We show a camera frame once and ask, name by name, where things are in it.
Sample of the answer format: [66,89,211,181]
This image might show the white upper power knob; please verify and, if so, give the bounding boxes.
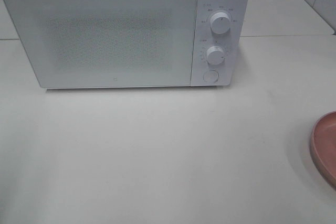
[209,10,232,35]

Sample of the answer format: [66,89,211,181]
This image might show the round door release button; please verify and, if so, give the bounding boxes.
[203,70,219,83]

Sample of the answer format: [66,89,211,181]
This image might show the pink plate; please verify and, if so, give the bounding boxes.
[309,111,335,189]

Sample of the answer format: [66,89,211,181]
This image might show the white microwave door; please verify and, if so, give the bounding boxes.
[4,0,196,89]

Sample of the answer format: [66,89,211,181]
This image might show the white timer knob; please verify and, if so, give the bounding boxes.
[206,46,225,66]

